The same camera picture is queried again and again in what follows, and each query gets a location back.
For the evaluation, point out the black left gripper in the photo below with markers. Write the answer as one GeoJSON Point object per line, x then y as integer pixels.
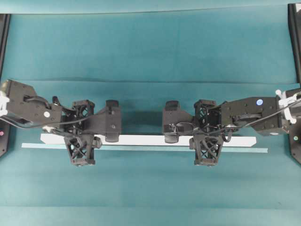
{"type": "Point", "coordinates": [75, 122]}

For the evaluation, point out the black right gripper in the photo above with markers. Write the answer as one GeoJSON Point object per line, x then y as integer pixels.
{"type": "Point", "coordinates": [213, 125]}

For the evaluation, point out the white wooden board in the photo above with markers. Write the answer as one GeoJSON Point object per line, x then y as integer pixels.
{"type": "Point", "coordinates": [149, 140]}

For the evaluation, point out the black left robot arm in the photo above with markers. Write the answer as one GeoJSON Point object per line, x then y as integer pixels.
{"type": "Point", "coordinates": [21, 106]}

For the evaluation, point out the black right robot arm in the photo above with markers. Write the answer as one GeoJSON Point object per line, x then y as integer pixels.
{"type": "Point", "coordinates": [265, 113]}

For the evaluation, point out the light teal tape strip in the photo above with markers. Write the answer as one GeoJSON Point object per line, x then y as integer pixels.
{"type": "Point", "coordinates": [148, 148]}

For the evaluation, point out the teal table cloth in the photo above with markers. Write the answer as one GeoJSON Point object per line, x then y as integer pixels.
{"type": "Point", "coordinates": [143, 60]}

